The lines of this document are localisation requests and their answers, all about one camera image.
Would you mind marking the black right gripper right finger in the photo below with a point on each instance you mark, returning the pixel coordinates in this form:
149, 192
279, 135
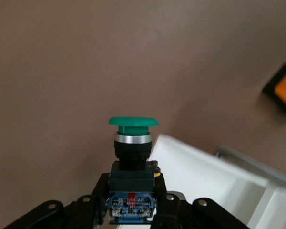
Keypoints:
169, 212

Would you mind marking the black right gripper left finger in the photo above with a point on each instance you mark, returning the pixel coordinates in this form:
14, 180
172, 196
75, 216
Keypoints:
85, 212

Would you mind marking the white plastic drawer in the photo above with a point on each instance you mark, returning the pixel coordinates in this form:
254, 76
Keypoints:
205, 179

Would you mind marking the green mushroom push button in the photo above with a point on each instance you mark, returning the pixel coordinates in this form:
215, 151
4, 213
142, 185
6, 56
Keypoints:
132, 167

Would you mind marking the white drawer cabinet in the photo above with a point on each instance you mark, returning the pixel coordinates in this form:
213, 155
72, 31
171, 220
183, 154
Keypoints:
252, 164

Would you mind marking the orange button enclosure box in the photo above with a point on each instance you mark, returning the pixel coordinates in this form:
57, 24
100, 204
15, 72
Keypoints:
284, 89

